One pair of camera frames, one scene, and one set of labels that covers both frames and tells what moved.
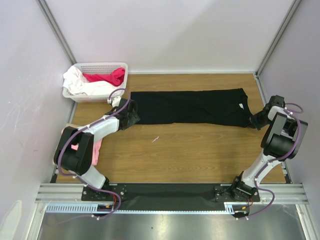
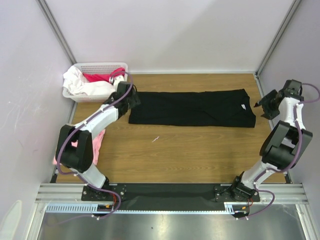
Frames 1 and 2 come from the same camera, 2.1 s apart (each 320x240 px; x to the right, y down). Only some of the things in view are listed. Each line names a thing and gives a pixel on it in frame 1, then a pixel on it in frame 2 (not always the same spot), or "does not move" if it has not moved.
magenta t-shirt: x=116 y=78 does not move
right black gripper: x=260 y=118 to x=268 y=104
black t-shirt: x=224 y=108 does not move
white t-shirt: x=75 y=82 does not move
